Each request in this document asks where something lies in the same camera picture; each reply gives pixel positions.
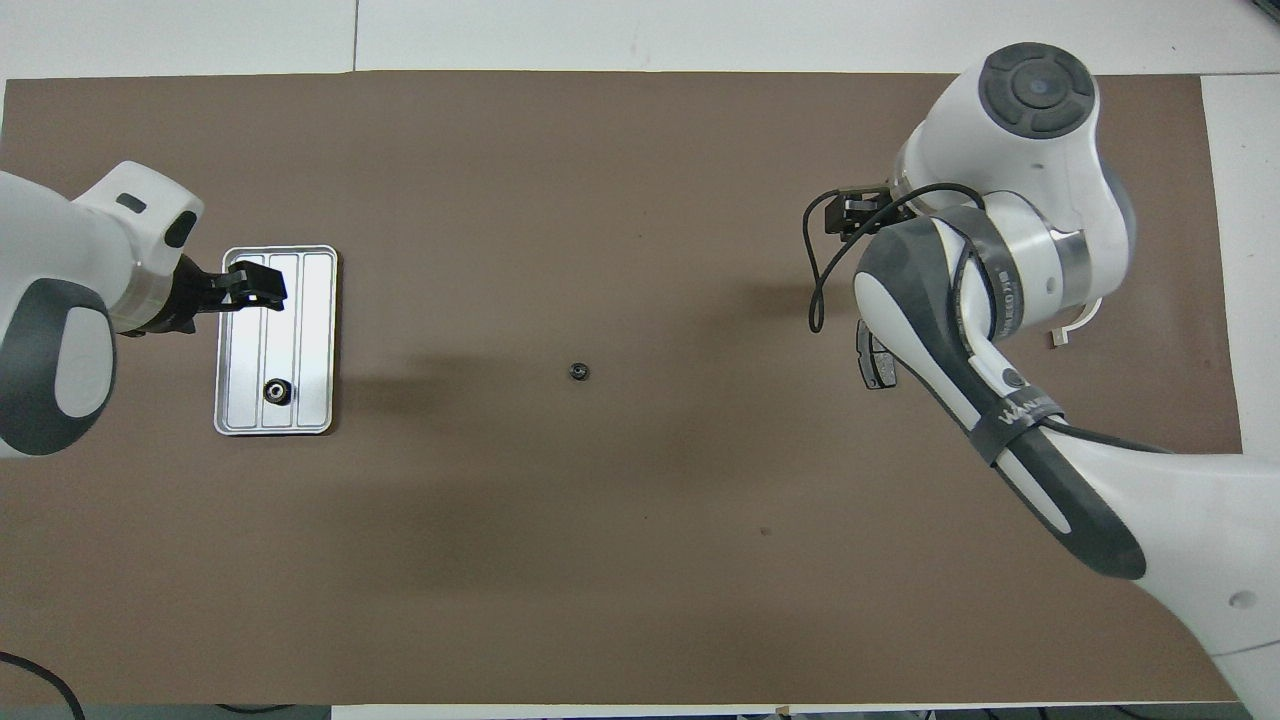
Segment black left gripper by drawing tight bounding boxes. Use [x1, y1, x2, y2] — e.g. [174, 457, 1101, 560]
[150, 254, 290, 337]

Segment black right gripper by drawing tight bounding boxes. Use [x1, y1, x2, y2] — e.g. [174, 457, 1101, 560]
[824, 184, 903, 242]

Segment silver ribbed metal tray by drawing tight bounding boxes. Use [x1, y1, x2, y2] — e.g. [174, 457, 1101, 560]
[213, 245, 339, 437]

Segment small rectangular brake pad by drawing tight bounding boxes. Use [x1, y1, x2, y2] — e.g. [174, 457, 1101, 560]
[854, 319, 898, 391]

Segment brown table mat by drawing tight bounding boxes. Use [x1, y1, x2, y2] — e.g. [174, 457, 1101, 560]
[0, 70, 1243, 707]

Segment white semicircular plastic bracket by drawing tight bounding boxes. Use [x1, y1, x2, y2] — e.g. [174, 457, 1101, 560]
[1048, 297, 1103, 349]

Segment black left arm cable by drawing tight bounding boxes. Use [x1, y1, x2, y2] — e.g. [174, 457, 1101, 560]
[0, 650, 87, 720]

